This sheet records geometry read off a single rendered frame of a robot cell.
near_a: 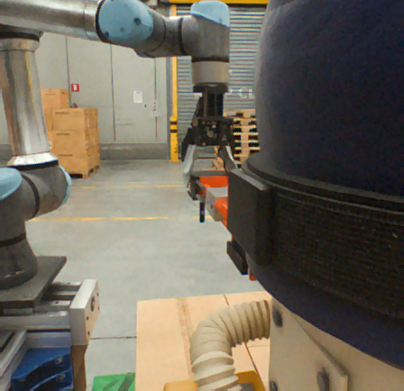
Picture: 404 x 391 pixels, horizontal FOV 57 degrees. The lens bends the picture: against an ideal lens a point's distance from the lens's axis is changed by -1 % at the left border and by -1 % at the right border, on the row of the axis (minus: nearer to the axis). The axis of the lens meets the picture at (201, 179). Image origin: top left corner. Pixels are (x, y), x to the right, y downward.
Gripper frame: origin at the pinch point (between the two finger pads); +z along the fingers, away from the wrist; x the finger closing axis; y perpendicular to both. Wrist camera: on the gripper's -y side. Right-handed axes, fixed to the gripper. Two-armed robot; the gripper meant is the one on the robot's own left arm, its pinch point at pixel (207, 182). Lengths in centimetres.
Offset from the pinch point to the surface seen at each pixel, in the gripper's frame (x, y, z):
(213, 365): -9.2, 48.2, 6.8
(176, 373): -5, -30, 70
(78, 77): -148, -945, -91
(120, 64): -41, -931, -122
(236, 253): -3.9, 36.6, 1.2
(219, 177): 1.4, 4.8, -1.8
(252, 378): -4.5, 45.2, 11.4
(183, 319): 2, -61, 70
